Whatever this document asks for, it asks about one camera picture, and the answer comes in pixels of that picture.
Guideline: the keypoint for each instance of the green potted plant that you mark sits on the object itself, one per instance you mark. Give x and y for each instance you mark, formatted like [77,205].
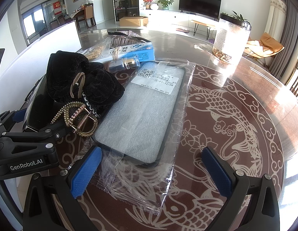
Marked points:
[165,3]

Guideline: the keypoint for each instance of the grey curtain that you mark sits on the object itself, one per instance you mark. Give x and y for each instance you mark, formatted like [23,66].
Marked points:
[288,41]

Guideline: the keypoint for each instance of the dark glass display cabinet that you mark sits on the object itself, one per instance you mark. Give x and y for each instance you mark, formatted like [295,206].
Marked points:
[125,0]

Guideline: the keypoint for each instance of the black television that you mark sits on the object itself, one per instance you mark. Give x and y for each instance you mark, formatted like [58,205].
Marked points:
[199,3]

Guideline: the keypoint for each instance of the glass sliding door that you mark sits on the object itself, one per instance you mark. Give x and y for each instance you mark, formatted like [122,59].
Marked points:
[31,21]

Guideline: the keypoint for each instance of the red poster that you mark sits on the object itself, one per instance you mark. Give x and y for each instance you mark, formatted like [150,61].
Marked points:
[58,7]

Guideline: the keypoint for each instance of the wooden dining chair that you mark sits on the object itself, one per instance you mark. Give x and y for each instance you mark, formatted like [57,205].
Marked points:
[89,12]

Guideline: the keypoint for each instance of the white television console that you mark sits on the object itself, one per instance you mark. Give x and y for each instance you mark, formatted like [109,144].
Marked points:
[168,15]

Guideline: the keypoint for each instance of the white board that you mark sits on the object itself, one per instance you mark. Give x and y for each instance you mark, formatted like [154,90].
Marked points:
[43,43]

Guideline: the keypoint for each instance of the white curtain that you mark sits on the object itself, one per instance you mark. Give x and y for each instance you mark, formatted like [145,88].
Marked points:
[276,16]

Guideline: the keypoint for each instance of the blue white ointment box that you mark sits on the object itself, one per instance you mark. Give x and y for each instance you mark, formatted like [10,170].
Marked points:
[141,53]

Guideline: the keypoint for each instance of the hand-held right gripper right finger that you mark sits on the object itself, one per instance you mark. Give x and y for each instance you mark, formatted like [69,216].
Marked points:
[217,173]

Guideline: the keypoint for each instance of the phone case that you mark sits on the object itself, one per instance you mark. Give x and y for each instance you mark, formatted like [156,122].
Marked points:
[139,113]

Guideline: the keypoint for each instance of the cardboard box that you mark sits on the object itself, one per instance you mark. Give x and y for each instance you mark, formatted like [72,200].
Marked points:
[133,21]

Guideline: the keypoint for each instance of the leafy floor plant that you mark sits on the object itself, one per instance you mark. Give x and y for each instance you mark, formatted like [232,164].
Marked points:
[238,18]

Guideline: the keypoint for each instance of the black studded hair accessory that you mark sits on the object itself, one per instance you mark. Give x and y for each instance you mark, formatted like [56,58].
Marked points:
[129,35]

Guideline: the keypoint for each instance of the clear plastic jar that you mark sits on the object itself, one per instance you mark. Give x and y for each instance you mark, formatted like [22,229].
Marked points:
[232,41]

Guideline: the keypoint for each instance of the small gold capped bottle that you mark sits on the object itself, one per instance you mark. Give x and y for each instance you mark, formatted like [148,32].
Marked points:
[129,62]

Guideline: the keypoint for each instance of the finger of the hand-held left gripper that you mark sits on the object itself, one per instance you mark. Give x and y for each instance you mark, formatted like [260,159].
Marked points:
[19,116]
[43,133]

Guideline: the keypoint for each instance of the cotton swab packet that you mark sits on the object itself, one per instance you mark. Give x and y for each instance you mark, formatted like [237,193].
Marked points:
[117,42]

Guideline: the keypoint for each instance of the wooden bench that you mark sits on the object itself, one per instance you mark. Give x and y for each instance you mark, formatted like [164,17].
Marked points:
[202,23]

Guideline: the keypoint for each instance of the gold pearl hair clip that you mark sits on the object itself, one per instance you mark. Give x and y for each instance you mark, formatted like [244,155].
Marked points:
[85,127]

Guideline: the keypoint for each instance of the dark wooden slatted chair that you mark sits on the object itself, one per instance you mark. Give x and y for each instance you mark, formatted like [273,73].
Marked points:
[297,79]

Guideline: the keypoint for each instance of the orange lounge chair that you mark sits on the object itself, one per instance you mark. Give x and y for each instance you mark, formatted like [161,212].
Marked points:
[269,44]

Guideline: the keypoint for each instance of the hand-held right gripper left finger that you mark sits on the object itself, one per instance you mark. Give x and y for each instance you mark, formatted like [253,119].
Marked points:
[85,173]

